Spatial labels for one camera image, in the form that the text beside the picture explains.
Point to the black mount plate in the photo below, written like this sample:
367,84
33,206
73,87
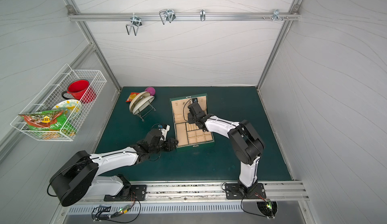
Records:
237,191
128,192

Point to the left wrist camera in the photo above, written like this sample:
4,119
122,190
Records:
164,130

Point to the metal loop hook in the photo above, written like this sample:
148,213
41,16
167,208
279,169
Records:
167,15

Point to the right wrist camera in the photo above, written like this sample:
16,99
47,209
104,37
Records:
193,100

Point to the small metal hook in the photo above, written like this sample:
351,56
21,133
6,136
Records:
202,15

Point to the white wire basket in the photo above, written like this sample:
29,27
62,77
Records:
50,96

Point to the red snack packet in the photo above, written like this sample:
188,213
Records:
131,97

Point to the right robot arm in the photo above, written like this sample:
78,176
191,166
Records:
247,144

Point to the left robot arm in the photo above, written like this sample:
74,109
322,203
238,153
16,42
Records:
82,175

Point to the metal double hook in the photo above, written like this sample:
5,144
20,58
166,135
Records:
134,25

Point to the aluminium top rail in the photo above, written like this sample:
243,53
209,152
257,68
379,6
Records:
180,17

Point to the pink ball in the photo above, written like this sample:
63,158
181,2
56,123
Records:
151,90

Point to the wire plate rack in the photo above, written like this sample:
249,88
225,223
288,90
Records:
143,110

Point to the red mug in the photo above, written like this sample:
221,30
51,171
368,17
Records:
80,90

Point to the green table mat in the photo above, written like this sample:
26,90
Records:
214,161

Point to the cream plate front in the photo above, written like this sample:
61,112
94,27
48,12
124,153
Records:
142,102

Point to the metal bracket hook right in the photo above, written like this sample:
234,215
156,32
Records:
276,17

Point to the green snack bag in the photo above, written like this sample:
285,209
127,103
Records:
52,120

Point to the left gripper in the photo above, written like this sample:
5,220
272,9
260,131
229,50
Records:
169,144

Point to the right black mount plate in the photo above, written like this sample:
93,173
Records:
237,191

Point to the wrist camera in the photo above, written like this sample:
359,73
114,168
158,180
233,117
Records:
164,130
193,100

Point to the patterned plate in basket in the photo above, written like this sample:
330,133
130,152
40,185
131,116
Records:
72,108

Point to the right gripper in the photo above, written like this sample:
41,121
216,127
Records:
194,109

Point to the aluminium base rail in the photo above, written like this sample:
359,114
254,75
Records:
215,191

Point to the left black mount plate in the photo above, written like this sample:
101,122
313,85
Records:
128,192

